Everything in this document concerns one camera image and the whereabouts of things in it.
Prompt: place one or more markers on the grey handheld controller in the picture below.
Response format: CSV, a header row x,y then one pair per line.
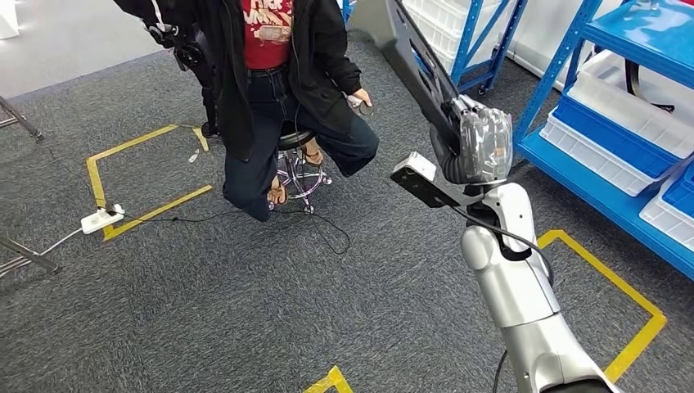
x,y
366,110

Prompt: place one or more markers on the black equipment stand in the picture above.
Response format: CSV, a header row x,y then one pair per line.
x,y
203,70

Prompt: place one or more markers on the black curved part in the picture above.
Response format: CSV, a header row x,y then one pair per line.
x,y
629,81

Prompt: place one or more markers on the white box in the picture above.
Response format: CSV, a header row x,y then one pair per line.
x,y
8,19

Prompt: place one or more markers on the translucent white storage crate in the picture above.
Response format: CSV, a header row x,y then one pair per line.
x,y
433,21

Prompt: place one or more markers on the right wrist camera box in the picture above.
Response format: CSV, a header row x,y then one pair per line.
x,y
415,171

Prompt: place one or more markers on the grey metal stand leg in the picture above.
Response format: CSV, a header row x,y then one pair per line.
x,y
21,119
32,257

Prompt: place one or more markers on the person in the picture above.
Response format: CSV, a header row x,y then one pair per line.
x,y
260,108

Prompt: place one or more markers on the yellow floor tape square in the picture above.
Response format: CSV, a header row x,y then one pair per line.
x,y
95,179
640,336

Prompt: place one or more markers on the black plastic frame part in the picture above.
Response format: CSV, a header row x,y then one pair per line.
x,y
417,65

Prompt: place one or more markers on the person's left hand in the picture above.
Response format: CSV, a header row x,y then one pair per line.
x,y
362,96

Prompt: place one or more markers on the black stool chrome base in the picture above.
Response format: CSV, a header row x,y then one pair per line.
x,y
295,138

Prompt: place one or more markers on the white power strip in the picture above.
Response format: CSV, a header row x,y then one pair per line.
x,y
100,219

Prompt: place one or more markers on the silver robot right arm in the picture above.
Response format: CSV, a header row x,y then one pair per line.
x,y
515,293

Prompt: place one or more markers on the white paper scrap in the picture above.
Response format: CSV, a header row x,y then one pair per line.
x,y
193,156

